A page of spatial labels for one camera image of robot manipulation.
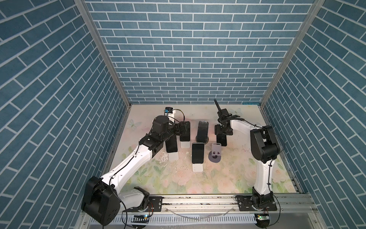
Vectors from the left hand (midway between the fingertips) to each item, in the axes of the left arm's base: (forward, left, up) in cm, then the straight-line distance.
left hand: (186, 122), depth 78 cm
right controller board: (-42, -41, -29) cm, 65 cm away
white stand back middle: (0, +1, -24) cm, 24 cm away
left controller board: (-42, +23, -29) cm, 56 cm away
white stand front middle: (-16, -7, -25) cm, 30 cm away
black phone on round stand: (+5, -11, -16) cm, 20 cm away
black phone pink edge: (-8, +1, +4) cm, 9 cm away
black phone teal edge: (-11, -7, -13) cm, 19 cm away
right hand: (+10, -26, -23) cm, 36 cm away
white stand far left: (-9, +8, -24) cm, 27 cm away
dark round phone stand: (0, -13, -22) cm, 25 cm away
